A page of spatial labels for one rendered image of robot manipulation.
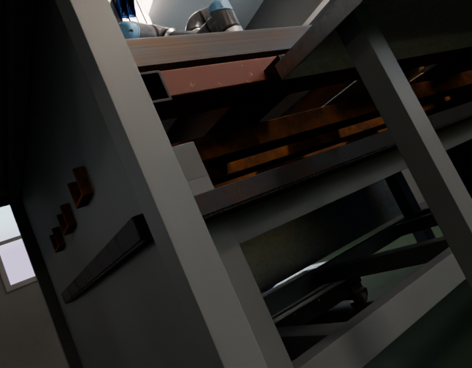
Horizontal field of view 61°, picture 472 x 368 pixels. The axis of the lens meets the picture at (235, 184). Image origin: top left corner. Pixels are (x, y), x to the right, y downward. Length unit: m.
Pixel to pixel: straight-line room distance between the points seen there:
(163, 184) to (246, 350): 0.17
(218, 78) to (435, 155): 0.37
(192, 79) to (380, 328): 0.54
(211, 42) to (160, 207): 0.45
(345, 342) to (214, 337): 0.38
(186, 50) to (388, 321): 0.60
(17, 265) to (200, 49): 3.90
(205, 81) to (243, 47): 0.13
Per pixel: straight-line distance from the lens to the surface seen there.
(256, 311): 0.62
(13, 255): 4.49
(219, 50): 0.77
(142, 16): 2.53
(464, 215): 0.63
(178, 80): 0.69
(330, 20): 0.64
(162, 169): 0.40
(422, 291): 0.89
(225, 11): 1.37
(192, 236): 0.39
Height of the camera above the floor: 0.50
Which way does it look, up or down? 8 degrees up
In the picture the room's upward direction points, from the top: 24 degrees counter-clockwise
